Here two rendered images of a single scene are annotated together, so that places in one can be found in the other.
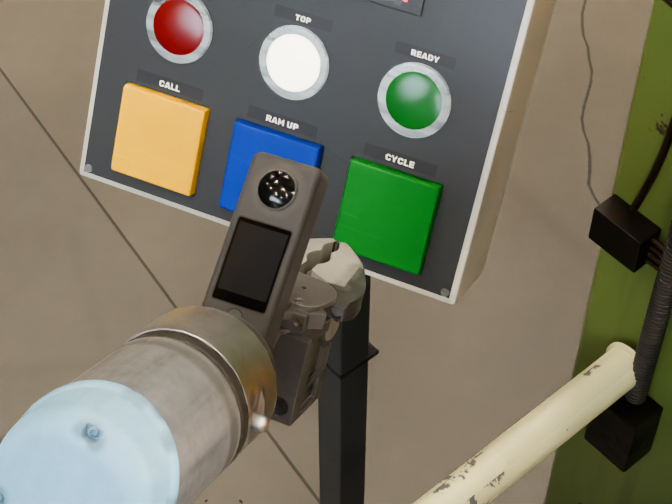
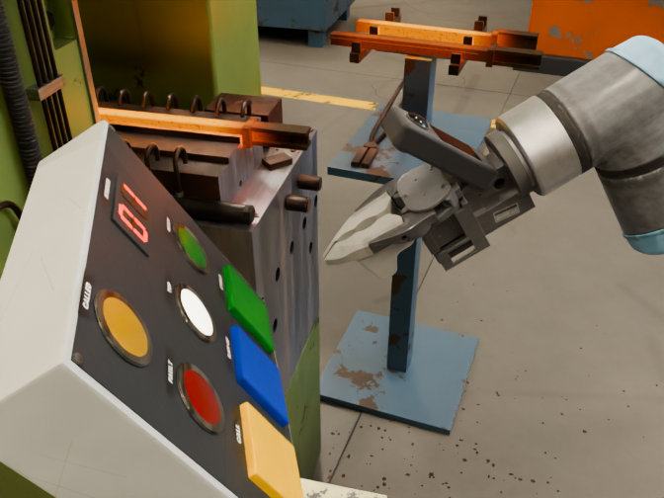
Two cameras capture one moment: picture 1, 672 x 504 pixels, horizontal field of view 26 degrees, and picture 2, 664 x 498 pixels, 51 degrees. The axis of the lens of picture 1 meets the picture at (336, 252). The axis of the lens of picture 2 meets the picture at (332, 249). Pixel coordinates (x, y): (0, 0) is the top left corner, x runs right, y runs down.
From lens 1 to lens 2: 1.18 m
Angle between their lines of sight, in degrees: 83
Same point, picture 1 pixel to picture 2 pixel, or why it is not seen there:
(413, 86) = (187, 240)
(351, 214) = (257, 325)
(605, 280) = not seen: hidden behind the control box
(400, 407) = not seen: outside the picture
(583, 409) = not seen: hidden behind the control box
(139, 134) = (280, 473)
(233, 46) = (199, 356)
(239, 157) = (261, 386)
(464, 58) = (163, 204)
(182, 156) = (277, 437)
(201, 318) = (522, 113)
